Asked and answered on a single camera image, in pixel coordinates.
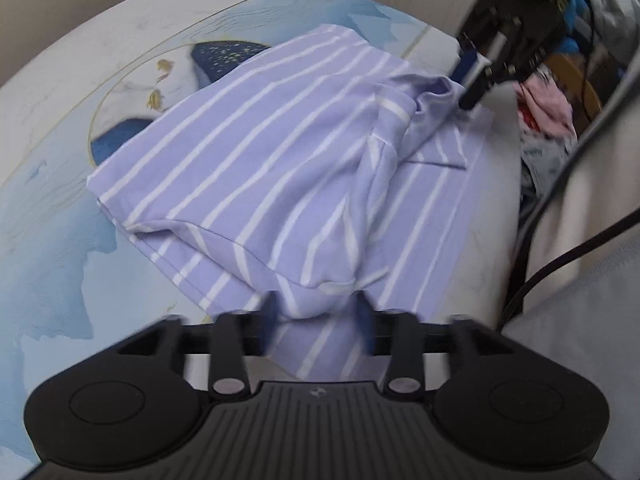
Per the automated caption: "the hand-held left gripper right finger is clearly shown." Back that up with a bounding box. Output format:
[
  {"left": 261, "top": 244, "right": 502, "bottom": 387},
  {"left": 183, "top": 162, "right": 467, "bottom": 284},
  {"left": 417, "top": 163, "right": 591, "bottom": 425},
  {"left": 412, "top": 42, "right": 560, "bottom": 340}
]
[{"left": 350, "top": 292, "right": 516, "bottom": 401}]

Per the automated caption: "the purple white striped shirt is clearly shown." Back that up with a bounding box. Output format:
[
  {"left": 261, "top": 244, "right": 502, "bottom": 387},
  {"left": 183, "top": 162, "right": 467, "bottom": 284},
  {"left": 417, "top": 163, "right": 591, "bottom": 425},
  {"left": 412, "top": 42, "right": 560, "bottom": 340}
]
[{"left": 86, "top": 24, "right": 496, "bottom": 382}]

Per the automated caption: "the white garment with dark print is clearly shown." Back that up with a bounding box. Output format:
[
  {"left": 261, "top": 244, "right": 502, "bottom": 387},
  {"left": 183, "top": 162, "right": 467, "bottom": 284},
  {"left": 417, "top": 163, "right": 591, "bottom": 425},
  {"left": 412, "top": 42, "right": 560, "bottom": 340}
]
[{"left": 519, "top": 130, "right": 577, "bottom": 197}]

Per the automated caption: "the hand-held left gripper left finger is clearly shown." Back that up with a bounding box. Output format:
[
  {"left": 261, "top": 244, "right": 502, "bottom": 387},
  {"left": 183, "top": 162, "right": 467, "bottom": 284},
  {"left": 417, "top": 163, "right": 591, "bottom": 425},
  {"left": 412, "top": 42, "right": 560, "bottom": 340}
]
[{"left": 117, "top": 290, "right": 281, "bottom": 401}]

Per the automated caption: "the wooden chair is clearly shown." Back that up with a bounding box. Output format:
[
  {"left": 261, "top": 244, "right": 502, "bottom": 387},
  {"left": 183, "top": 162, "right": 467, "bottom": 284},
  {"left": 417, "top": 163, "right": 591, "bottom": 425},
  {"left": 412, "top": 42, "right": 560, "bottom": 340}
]
[{"left": 544, "top": 52, "right": 604, "bottom": 122}]

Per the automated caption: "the thick black cable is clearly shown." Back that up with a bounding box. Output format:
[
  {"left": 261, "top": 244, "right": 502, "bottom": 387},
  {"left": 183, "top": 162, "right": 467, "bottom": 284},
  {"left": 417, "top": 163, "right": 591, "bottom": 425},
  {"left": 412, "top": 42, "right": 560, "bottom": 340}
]
[{"left": 501, "top": 211, "right": 640, "bottom": 324}]

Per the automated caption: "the bright blue cloth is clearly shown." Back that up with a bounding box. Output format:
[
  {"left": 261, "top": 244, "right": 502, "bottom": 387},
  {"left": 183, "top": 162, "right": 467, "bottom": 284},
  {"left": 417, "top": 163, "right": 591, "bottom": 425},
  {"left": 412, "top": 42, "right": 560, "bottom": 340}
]
[{"left": 564, "top": 0, "right": 592, "bottom": 57}]

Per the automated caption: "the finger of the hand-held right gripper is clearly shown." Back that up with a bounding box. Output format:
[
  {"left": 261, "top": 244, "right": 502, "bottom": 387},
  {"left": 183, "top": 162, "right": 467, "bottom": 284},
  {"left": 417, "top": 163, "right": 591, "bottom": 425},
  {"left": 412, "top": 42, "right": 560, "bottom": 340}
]
[
  {"left": 457, "top": 72, "right": 501, "bottom": 112},
  {"left": 452, "top": 47, "right": 494, "bottom": 86}
]

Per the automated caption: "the pink garment with striped collar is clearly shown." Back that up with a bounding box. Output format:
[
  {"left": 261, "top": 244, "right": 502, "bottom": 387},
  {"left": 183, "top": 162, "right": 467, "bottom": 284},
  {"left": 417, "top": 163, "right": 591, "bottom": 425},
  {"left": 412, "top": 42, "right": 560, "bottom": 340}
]
[{"left": 514, "top": 71, "right": 577, "bottom": 139}]

